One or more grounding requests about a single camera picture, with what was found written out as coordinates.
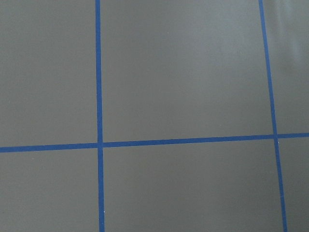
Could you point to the brown paper table mat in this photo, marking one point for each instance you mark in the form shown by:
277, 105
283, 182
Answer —
154, 115

